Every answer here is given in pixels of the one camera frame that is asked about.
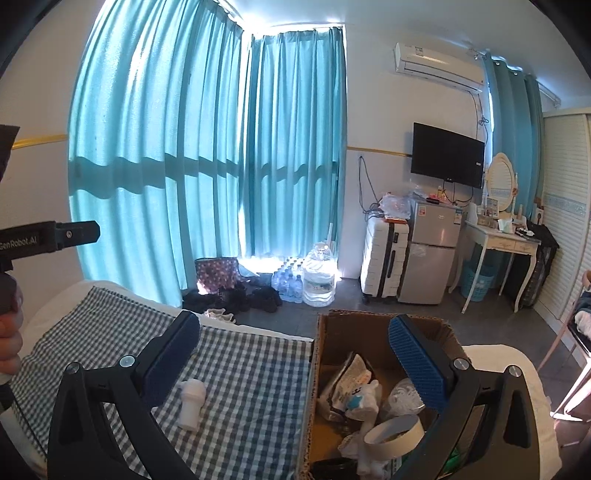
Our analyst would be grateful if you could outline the white tape roll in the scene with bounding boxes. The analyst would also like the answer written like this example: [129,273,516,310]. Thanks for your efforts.
[363,414,425,461]

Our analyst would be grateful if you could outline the tissue paper pack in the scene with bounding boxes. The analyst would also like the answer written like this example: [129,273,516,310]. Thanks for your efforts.
[317,351,376,423]

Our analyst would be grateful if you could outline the green medicine sachets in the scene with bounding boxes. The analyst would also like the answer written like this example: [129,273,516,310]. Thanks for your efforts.
[441,447,466,476]

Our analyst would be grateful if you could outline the clear plastic bottle red label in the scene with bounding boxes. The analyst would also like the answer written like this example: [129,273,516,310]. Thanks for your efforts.
[381,378,425,420]

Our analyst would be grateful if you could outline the white bunny plush toy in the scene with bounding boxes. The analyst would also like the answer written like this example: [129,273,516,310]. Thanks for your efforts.
[339,380,382,479]

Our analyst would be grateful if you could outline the person's left hand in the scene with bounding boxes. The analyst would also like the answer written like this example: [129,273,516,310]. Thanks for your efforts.
[0,286,24,376]

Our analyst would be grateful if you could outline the wooden chair with clothes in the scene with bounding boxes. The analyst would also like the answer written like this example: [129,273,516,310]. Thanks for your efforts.
[537,270,590,423]

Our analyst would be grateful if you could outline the white small bottle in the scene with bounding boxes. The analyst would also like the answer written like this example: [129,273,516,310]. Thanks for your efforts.
[178,379,206,432]

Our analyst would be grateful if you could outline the brown cardboard box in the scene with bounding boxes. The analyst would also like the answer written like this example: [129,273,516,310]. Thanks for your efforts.
[297,310,470,479]

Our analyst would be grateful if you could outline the teal laundry basket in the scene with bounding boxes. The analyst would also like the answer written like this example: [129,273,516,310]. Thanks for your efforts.
[460,261,496,302]

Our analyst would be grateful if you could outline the large teal window curtain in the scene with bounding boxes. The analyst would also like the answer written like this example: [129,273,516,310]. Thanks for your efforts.
[68,1,348,306]

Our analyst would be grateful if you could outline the purple patterned bag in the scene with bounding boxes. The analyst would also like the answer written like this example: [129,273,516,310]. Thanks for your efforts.
[194,257,239,295]

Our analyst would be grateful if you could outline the silver mini fridge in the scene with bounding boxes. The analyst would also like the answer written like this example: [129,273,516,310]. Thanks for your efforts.
[398,200,463,305]

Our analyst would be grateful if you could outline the white dressing table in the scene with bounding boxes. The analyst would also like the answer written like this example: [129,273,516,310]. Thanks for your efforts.
[448,220,541,316]

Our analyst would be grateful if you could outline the black clothes pile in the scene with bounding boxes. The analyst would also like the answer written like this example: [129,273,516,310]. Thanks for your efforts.
[182,282,283,314]

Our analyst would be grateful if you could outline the white louvered wardrobe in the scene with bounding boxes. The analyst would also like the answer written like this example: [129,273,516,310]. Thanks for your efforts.
[535,108,590,330]

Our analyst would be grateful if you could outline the white suitcase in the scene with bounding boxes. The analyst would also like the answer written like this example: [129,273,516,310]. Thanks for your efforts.
[360,217,410,298]

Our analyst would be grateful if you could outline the pack of water bottles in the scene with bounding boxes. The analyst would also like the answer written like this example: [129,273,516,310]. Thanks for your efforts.
[271,257,304,304]

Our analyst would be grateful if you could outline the large water jug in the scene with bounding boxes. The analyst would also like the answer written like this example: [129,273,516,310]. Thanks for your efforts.
[303,242,337,308]

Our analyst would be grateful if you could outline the plastic bag on suitcase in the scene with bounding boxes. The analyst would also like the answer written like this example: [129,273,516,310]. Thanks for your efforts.
[379,193,412,220]

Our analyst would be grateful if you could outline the oval vanity mirror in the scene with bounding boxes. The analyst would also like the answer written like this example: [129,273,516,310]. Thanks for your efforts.
[485,153,518,215]

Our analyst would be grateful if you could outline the teal corner curtain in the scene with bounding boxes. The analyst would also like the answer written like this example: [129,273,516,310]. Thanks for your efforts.
[483,53,543,216]

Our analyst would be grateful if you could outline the white air conditioner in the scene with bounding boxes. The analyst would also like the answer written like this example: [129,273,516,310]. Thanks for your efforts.
[394,43,485,94]

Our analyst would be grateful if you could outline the black wall television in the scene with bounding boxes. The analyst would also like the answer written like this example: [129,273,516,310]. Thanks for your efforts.
[411,122,485,189]

